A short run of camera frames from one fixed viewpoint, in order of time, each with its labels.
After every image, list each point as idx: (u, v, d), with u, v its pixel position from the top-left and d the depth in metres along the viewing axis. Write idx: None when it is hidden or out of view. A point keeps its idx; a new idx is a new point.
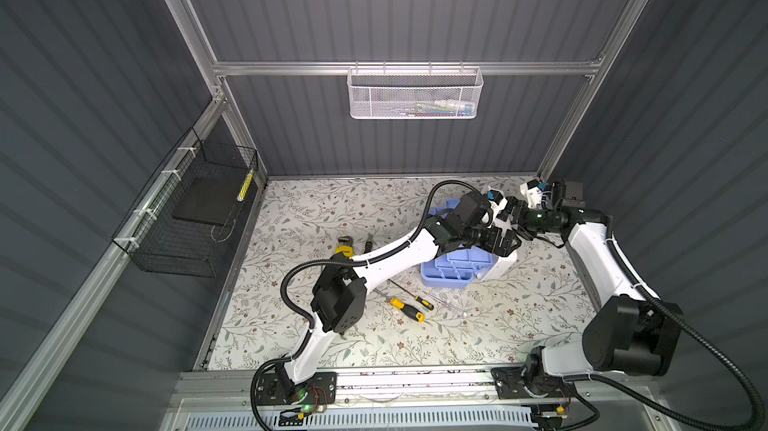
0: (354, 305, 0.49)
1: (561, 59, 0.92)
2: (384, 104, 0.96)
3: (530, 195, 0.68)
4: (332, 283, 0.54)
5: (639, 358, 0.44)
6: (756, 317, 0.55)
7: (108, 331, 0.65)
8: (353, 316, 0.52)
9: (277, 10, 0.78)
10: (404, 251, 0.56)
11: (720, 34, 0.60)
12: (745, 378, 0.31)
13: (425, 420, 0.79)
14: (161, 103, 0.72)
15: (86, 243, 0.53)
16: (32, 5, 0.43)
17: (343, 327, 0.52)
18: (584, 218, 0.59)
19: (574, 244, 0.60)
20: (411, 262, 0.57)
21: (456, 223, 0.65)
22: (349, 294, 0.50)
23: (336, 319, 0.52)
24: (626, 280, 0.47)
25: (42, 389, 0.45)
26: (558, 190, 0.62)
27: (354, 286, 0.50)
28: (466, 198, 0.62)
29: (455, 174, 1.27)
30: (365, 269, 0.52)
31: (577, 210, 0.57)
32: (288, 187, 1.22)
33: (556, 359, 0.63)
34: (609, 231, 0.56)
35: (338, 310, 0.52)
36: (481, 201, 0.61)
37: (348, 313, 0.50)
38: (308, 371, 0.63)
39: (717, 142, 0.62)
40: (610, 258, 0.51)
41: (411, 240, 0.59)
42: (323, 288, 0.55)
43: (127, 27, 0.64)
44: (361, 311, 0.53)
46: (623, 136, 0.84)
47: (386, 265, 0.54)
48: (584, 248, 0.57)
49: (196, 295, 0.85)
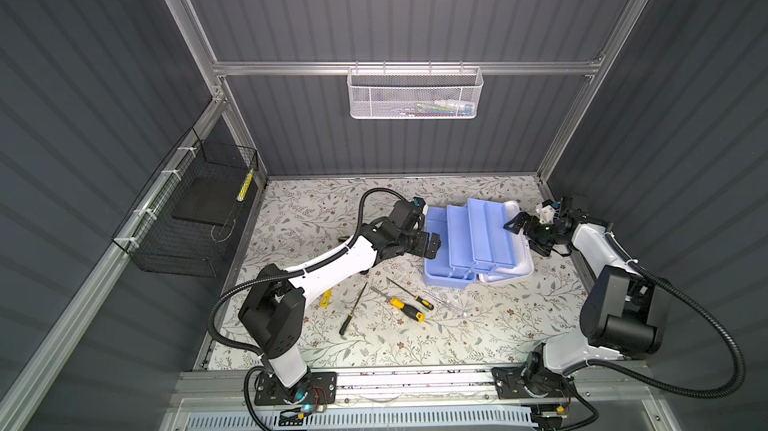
0: (286, 322, 0.44)
1: (561, 58, 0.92)
2: (385, 104, 0.95)
3: (544, 211, 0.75)
4: (262, 303, 0.49)
5: (633, 331, 0.46)
6: (756, 317, 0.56)
7: (108, 330, 0.65)
8: (290, 334, 0.46)
9: (278, 10, 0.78)
10: (343, 258, 0.54)
11: (720, 34, 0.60)
12: (738, 350, 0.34)
13: (425, 420, 0.79)
14: (160, 103, 0.72)
15: (86, 243, 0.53)
16: (31, 4, 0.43)
17: (282, 351, 0.47)
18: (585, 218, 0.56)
19: (577, 241, 0.65)
20: (351, 268, 0.54)
21: (393, 229, 0.65)
22: (285, 307, 0.44)
23: (268, 342, 0.45)
24: (620, 258, 0.53)
25: (41, 389, 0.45)
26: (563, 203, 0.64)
27: (288, 297, 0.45)
28: (399, 205, 0.64)
29: (456, 174, 1.27)
30: (301, 279, 0.48)
31: (580, 214, 0.71)
32: (288, 187, 1.22)
33: (555, 350, 0.65)
34: (606, 225, 0.65)
35: (271, 330, 0.45)
36: (413, 207, 0.63)
37: (280, 331, 0.44)
38: (291, 375, 0.61)
39: (717, 142, 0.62)
40: (608, 244, 0.57)
41: (348, 247, 0.57)
42: (252, 310, 0.47)
43: (126, 26, 0.64)
44: (297, 328, 0.46)
46: (623, 136, 0.84)
47: (325, 274, 0.50)
48: (583, 242, 0.63)
49: (196, 295, 0.85)
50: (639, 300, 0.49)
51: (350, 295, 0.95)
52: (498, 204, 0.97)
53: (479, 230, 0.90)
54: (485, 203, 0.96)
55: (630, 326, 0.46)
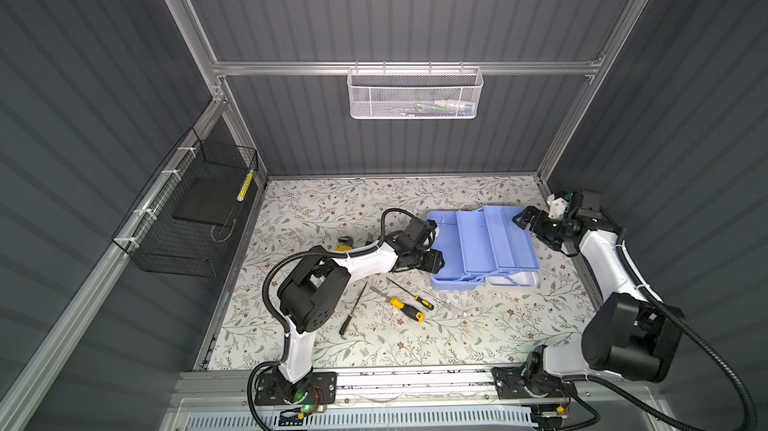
0: (329, 296, 0.50)
1: (562, 58, 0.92)
2: (385, 104, 0.95)
3: (555, 204, 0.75)
4: (304, 281, 0.52)
5: (639, 360, 0.44)
6: (756, 316, 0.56)
7: (108, 330, 0.65)
8: (324, 311, 0.50)
9: (278, 9, 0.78)
10: (373, 253, 0.62)
11: (719, 34, 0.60)
12: (740, 380, 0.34)
13: (425, 420, 0.79)
14: (161, 103, 0.72)
15: (86, 243, 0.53)
16: (32, 4, 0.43)
17: (314, 324, 0.50)
18: (595, 225, 0.61)
19: (583, 248, 0.62)
20: (378, 265, 0.63)
21: (408, 242, 0.75)
22: (333, 279, 0.50)
23: (307, 313, 0.50)
24: (629, 280, 0.48)
25: (41, 390, 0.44)
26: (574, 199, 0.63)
27: (336, 272, 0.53)
28: (415, 220, 0.74)
29: (456, 174, 1.27)
30: (346, 261, 0.55)
31: (591, 219, 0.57)
32: (288, 187, 1.22)
33: (556, 357, 0.64)
34: (620, 239, 0.58)
35: (312, 304, 0.51)
36: (426, 223, 0.73)
37: (319, 305, 0.50)
38: (302, 368, 0.63)
39: (716, 142, 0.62)
40: (618, 263, 0.52)
41: (379, 246, 0.66)
42: (294, 285, 0.53)
43: (127, 27, 0.64)
44: (333, 306, 0.52)
46: (622, 136, 0.85)
47: (362, 262, 0.58)
48: (593, 253, 0.58)
49: (196, 295, 0.85)
50: (648, 325, 0.46)
51: (350, 296, 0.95)
52: (515, 211, 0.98)
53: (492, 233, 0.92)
54: (503, 208, 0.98)
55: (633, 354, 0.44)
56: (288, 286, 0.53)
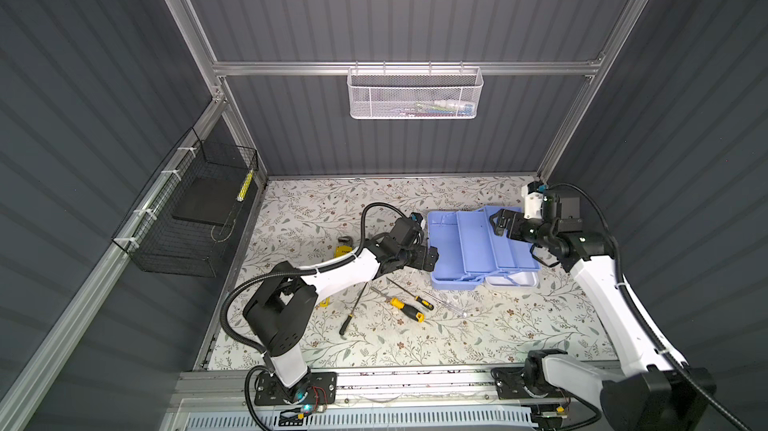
0: (296, 318, 0.45)
1: (561, 58, 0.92)
2: (385, 104, 0.95)
3: (530, 199, 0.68)
4: (270, 301, 0.48)
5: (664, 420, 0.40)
6: (756, 317, 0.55)
7: (108, 331, 0.65)
8: (294, 334, 0.47)
9: (277, 10, 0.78)
10: (350, 265, 0.57)
11: (718, 35, 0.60)
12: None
13: (425, 420, 0.79)
14: (160, 103, 0.72)
15: (86, 243, 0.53)
16: (32, 5, 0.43)
17: (285, 348, 0.47)
18: (586, 249, 0.52)
19: (582, 282, 0.53)
20: (354, 278, 0.57)
21: (394, 245, 0.70)
22: (297, 300, 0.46)
23: (274, 337, 0.46)
24: (647, 340, 0.42)
25: (40, 390, 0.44)
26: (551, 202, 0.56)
27: (301, 293, 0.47)
28: (400, 221, 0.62)
29: (456, 174, 1.27)
30: (313, 278, 0.50)
31: (577, 239, 0.54)
32: (288, 187, 1.22)
33: (557, 372, 0.62)
34: (621, 273, 0.49)
35: (277, 328, 0.47)
36: (413, 223, 0.68)
37: (286, 328, 0.46)
38: (293, 375, 0.61)
39: (716, 142, 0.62)
40: (626, 310, 0.45)
41: (356, 256, 0.60)
42: (259, 305, 0.49)
43: (127, 27, 0.64)
44: (304, 327, 0.48)
46: (623, 136, 0.84)
47: (335, 275, 0.53)
48: (587, 287, 0.52)
49: (196, 295, 0.85)
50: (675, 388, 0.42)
51: (350, 296, 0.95)
52: None
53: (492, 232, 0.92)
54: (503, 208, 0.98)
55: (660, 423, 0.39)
56: (254, 306, 0.49)
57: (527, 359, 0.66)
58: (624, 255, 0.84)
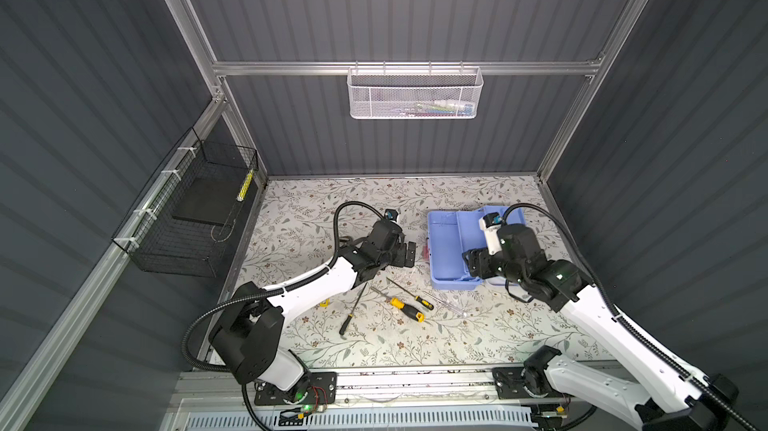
0: (265, 343, 0.42)
1: (561, 58, 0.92)
2: (385, 104, 0.95)
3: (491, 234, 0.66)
4: (235, 326, 0.45)
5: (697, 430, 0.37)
6: (756, 316, 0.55)
7: (108, 331, 0.65)
8: (263, 358, 0.44)
9: (277, 9, 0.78)
10: (324, 278, 0.54)
11: (718, 35, 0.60)
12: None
13: (424, 420, 0.79)
14: (160, 103, 0.72)
15: (86, 243, 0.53)
16: (31, 4, 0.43)
17: (253, 374, 0.44)
18: (570, 289, 0.50)
19: (579, 320, 0.49)
20: (329, 291, 0.54)
21: (372, 250, 0.66)
22: (262, 324, 0.43)
23: (242, 363, 0.43)
24: (667, 369, 0.42)
25: (40, 391, 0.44)
26: (508, 245, 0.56)
27: (265, 315, 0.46)
28: (379, 225, 0.65)
29: (456, 174, 1.27)
30: (281, 298, 0.47)
31: (555, 279, 0.52)
32: (288, 187, 1.22)
33: (568, 384, 0.60)
34: (612, 305, 0.48)
35: (244, 353, 0.43)
36: (391, 226, 0.65)
37: (256, 353, 0.42)
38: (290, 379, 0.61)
39: (716, 143, 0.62)
40: (636, 343, 0.44)
41: (328, 268, 0.57)
42: (224, 331, 0.46)
43: (127, 27, 0.64)
44: (273, 351, 0.45)
46: (622, 136, 0.85)
47: (304, 292, 0.50)
48: (588, 326, 0.48)
49: (195, 295, 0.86)
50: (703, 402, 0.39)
51: (350, 296, 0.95)
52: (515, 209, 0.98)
53: None
54: (503, 208, 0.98)
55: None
56: (218, 332, 0.46)
57: (528, 370, 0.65)
58: (624, 255, 0.84)
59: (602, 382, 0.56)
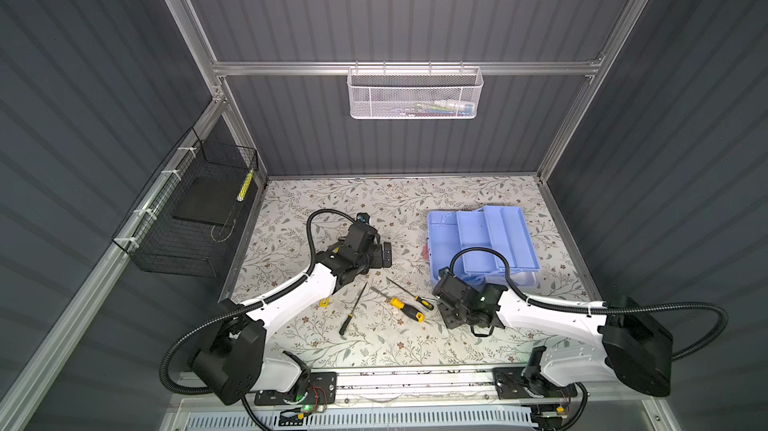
0: (249, 359, 0.41)
1: (561, 58, 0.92)
2: (385, 104, 0.95)
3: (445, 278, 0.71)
4: (215, 346, 0.45)
5: (659, 357, 0.44)
6: (756, 317, 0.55)
7: (108, 331, 0.65)
8: (246, 375, 0.42)
9: (277, 9, 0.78)
10: (303, 285, 0.54)
11: (719, 35, 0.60)
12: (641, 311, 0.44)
13: (424, 420, 0.79)
14: (160, 103, 0.72)
15: (86, 243, 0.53)
16: (32, 5, 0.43)
17: (236, 391, 0.42)
18: (493, 304, 0.60)
19: (514, 320, 0.56)
20: (311, 296, 0.54)
21: (350, 253, 0.66)
22: (244, 341, 0.42)
23: (226, 384, 0.42)
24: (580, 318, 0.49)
25: (39, 392, 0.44)
26: (443, 297, 0.68)
27: (246, 331, 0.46)
28: (354, 229, 0.65)
29: (456, 174, 1.27)
30: (261, 311, 0.46)
31: (484, 303, 0.62)
32: (288, 187, 1.22)
33: (562, 373, 0.60)
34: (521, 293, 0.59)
35: (228, 372, 0.42)
36: (367, 228, 0.66)
37: (239, 371, 0.41)
38: (288, 381, 0.61)
39: (716, 142, 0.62)
40: (550, 312, 0.52)
41: (307, 276, 0.56)
42: (204, 352, 0.43)
43: (126, 26, 0.64)
44: (257, 366, 0.44)
46: (623, 136, 0.84)
47: (284, 302, 0.49)
48: (524, 322, 0.55)
49: (195, 295, 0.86)
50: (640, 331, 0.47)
51: (350, 296, 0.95)
52: (515, 208, 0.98)
53: (495, 232, 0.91)
54: (502, 208, 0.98)
55: (657, 356, 0.44)
56: (198, 354, 0.44)
57: (532, 381, 0.68)
58: (624, 254, 0.84)
59: (580, 355, 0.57)
